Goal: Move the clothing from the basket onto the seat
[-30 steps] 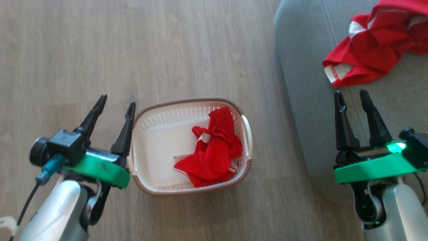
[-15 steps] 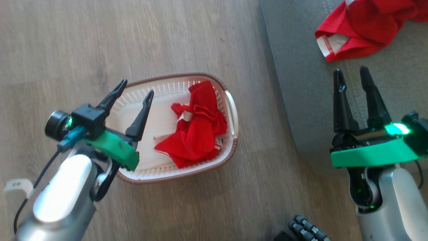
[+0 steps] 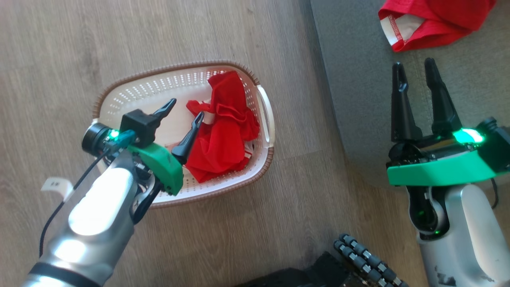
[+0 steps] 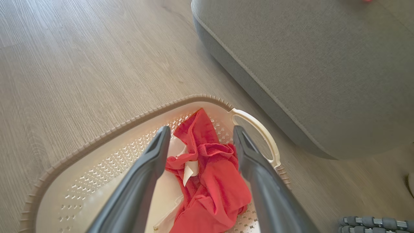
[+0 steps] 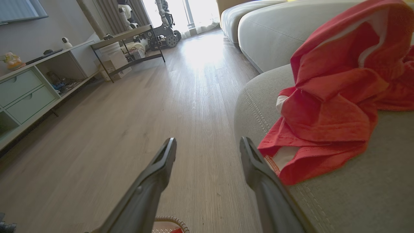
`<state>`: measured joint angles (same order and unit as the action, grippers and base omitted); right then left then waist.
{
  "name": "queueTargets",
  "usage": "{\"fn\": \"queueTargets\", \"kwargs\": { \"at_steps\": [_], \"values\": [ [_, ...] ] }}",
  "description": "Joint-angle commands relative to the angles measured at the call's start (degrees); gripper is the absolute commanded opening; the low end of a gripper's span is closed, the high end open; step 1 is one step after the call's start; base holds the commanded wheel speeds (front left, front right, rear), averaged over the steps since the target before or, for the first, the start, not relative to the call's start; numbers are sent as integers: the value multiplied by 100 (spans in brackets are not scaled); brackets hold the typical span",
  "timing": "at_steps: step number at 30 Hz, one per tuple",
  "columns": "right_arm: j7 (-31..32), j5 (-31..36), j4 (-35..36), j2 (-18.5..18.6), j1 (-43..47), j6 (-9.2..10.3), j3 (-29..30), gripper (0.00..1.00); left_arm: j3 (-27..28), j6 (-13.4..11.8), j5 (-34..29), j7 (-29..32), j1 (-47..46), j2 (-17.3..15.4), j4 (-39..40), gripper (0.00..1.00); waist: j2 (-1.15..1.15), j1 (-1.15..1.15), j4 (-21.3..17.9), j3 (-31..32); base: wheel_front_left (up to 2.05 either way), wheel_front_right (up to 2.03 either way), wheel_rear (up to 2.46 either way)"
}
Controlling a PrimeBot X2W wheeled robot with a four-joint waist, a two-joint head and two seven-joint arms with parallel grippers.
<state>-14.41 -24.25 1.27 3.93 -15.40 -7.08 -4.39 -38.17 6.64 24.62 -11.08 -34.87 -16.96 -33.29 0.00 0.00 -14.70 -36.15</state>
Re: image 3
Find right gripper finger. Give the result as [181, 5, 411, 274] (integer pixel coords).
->
[390, 62, 423, 143]
[423, 57, 463, 137]

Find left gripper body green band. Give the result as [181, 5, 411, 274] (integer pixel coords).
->
[127, 143, 184, 224]

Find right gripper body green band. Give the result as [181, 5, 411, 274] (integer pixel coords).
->
[386, 127, 510, 188]

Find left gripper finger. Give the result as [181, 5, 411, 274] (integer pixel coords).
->
[151, 98, 177, 129]
[171, 111, 205, 166]

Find red garment broad white hem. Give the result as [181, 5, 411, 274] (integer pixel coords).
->
[377, 0, 498, 53]

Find white laundry basket brown rim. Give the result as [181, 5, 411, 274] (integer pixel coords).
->
[91, 60, 276, 209]

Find grey fabric sofa seat cushion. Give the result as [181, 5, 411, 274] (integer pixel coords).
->
[310, 0, 510, 190]

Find red garment thin white stripes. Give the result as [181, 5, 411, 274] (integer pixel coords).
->
[184, 71, 261, 184]

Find black omni wheel with rollers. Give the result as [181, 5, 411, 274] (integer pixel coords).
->
[333, 234, 410, 287]

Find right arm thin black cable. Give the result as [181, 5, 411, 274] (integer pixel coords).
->
[490, 177, 500, 210]

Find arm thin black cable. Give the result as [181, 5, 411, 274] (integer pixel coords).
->
[38, 144, 121, 258]
[490, 177, 500, 210]

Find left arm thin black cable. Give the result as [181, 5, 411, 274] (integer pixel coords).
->
[38, 144, 121, 258]

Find white cable label tag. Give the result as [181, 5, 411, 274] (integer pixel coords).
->
[41, 177, 75, 202]

